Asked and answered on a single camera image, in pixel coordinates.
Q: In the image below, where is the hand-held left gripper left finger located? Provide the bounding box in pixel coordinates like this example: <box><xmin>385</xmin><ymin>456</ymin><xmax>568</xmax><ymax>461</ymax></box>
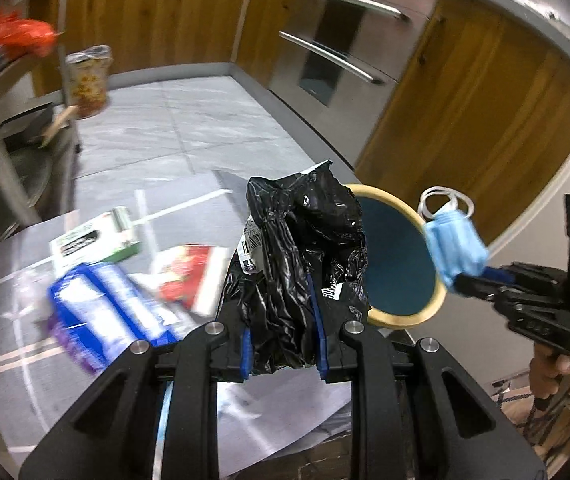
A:
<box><xmin>19</xmin><ymin>322</ymin><xmax>253</xmax><ymax>480</ymax></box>

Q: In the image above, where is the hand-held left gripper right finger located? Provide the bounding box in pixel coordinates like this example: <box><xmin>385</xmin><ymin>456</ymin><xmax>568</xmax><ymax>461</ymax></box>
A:
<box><xmin>307</xmin><ymin>277</ymin><xmax>548</xmax><ymax>480</ymax></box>

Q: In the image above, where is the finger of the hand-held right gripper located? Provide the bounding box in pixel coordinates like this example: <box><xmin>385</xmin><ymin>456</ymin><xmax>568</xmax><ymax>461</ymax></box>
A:
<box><xmin>448</xmin><ymin>272</ymin><xmax>566</xmax><ymax>312</ymax></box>
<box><xmin>482</xmin><ymin>261</ymin><xmax>568</xmax><ymax>287</ymax></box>

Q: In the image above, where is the blue face mask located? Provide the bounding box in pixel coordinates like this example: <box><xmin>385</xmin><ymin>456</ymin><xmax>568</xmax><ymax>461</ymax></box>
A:
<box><xmin>417</xmin><ymin>186</ymin><xmax>488</xmax><ymax>288</ymax></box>

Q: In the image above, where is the blue bin with yellow rim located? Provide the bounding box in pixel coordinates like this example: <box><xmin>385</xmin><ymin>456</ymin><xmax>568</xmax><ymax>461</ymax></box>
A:
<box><xmin>345</xmin><ymin>183</ymin><xmax>447</xmax><ymax>331</ymax></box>

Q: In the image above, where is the black plastic bag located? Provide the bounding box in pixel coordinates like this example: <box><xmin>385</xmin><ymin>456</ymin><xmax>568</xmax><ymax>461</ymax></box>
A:
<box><xmin>215</xmin><ymin>160</ymin><xmax>370</xmax><ymax>376</ymax></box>

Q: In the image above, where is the person's right hand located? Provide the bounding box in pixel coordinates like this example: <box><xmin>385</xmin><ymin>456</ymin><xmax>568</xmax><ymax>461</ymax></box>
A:
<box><xmin>529</xmin><ymin>344</ymin><xmax>570</xmax><ymax>401</ymax></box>

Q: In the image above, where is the red and white packet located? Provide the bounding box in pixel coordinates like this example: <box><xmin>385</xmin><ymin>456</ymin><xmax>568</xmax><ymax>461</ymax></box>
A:
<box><xmin>157</xmin><ymin>244</ymin><xmax>231</xmax><ymax>317</ymax></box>

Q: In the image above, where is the blue and white packet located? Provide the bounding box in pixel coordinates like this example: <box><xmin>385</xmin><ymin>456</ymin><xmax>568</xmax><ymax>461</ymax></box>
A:
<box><xmin>47</xmin><ymin>261</ymin><xmax>182</xmax><ymax>374</ymax></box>

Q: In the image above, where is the wooden cabinet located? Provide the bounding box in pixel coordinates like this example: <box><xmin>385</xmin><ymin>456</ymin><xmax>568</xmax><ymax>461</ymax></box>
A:
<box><xmin>30</xmin><ymin>0</ymin><xmax>296</xmax><ymax>97</ymax></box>
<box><xmin>354</xmin><ymin>0</ymin><xmax>570</xmax><ymax>247</ymax></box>

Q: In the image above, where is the green and white box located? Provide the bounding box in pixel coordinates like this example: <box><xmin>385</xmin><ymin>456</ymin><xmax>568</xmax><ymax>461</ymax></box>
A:
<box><xmin>49</xmin><ymin>206</ymin><xmax>143</xmax><ymax>273</ymax></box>

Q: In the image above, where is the grey mat with white lines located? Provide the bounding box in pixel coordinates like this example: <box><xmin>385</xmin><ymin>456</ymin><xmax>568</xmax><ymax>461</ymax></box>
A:
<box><xmin>0</xmin><ymin>170</ymin><xmax>356</xmax><ymax>461</ymax></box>

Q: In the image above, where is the dark round pan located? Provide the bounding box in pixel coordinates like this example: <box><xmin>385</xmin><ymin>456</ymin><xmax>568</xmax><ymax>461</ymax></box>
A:
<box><xmin>7</xmin><ymin>149</ymin><xmax>60</xmax><ymax>212</ymax></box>

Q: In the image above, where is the stainless steel oven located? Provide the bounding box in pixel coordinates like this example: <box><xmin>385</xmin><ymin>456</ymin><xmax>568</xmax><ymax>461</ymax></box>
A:
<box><xmin>269</xmin><ymin>0</ymin><xmax>441</xmax><ymax>111</ymax></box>

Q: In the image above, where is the plastic-covered food container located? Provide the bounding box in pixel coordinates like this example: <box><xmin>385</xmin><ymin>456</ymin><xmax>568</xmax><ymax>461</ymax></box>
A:
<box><xmin>65</xmin><ymin>45</ymin><xmax>113</xmax><ymax>120</ymax></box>

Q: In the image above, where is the metal shelf rack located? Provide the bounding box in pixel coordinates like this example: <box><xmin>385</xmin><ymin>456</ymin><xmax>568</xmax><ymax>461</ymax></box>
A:
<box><xmin>0</xmin><ymin>0</ymin><xmax>84</xmax><ymax>241</ymax></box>

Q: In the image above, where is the red plastic bag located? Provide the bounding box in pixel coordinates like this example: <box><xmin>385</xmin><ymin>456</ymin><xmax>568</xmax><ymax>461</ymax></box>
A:
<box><xmin>0</xmin><ymin>9</ymin><xmax>60</xmax><ymax>59</ymax></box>

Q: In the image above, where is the black cable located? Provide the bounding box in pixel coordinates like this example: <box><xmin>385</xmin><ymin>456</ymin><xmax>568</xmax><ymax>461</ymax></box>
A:
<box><xmin>524</xmin><ymin>355</ymin><xmax>570</xmax><ymax>450</ymax></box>

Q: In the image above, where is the wooden handle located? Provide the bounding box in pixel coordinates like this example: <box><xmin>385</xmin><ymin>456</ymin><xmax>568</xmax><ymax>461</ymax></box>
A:
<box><xmin>40</xmin><ymin>105</ymin><xmax>78</xmax><ymax>149</ymax></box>

